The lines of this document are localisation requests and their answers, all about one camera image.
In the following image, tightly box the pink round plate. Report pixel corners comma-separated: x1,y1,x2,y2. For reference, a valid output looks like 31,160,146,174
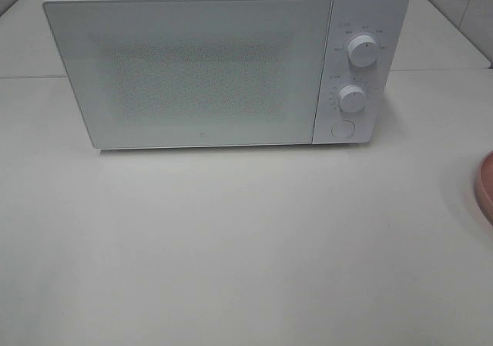
475,152,493,223

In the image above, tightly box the white microwave oven body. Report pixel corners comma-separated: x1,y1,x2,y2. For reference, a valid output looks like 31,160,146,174
41,0,410,156

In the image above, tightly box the upper white power knob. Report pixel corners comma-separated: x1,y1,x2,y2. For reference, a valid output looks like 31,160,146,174
347,33,379,68

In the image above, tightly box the round white door-release button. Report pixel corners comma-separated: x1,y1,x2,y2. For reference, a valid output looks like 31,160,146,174
331,120,355,139

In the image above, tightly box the white microwave door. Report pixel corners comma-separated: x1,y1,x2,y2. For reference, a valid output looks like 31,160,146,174
44,0,331,149

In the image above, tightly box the lower white timer knob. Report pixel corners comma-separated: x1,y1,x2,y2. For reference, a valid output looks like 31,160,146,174
338,84,367,113

